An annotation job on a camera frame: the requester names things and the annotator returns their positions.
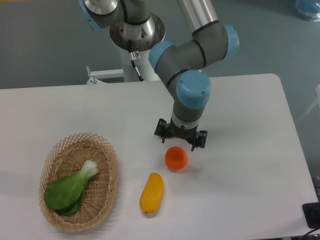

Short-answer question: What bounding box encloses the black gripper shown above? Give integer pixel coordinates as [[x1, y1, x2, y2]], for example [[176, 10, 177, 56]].
[[154, 118, 208, 152]]

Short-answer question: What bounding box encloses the orange fruit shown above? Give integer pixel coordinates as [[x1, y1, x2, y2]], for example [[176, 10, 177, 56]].
[[164, 146, 188, 171]]

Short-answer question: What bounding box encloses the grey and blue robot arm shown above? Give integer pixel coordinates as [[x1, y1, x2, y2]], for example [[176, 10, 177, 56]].
[[79, 0, 239, 149]]

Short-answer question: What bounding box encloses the yellow mango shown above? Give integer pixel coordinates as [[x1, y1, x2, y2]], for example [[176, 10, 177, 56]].
[[139, 172, 165, 215]]

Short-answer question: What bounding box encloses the woven wicker basket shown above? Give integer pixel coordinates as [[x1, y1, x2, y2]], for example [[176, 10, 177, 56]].
[[38, 133, 119, 232]]

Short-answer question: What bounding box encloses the green bok choy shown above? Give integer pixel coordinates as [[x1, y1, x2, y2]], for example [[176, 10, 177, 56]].
[[44, 160, 99, 216]]

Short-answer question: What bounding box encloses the black device at table edge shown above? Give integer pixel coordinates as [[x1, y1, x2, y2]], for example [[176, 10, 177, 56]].
[[302, 202, 320, 229]]

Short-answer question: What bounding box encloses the blue plastic bag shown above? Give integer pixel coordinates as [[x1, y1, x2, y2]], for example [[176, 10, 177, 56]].
[[295, 0, 320, 22]]

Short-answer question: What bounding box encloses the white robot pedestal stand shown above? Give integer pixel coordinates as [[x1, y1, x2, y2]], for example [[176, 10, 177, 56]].
[[86, 47, 160, 85]]

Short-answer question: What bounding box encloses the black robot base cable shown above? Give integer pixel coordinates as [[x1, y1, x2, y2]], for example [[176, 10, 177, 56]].
[[127, 39, 145, 82]]

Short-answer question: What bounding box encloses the white frame right of table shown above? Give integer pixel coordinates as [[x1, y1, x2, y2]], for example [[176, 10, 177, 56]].
[[298, 84, 320, 122]]

